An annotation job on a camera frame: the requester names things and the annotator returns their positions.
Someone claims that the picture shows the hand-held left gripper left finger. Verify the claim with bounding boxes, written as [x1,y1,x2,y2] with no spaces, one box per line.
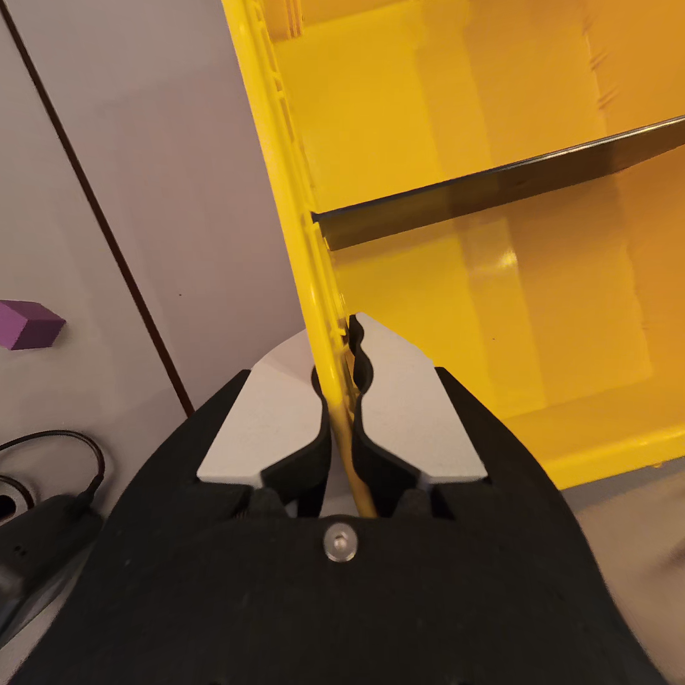
[197,328,329,516]

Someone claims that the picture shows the metal desk grommet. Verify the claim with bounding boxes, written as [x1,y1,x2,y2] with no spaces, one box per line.
[0,475,35,528]

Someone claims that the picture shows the purple foam block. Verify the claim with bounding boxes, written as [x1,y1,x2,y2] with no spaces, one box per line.
[0,300,66,351]

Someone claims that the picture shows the thin black cable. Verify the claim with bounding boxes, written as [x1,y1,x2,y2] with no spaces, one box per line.
[0,430,107,517]

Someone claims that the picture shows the black power adapter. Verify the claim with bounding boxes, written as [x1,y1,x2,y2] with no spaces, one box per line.
[0,493,105,605]

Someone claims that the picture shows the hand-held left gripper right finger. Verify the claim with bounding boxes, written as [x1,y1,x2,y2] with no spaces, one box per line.
[348,313,488,516]

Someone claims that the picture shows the yellow plastic bin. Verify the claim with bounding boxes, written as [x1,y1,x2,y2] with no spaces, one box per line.
[221,0,685,517]

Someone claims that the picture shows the black bin divider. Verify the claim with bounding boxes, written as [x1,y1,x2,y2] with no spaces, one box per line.
[311,115,685,252]

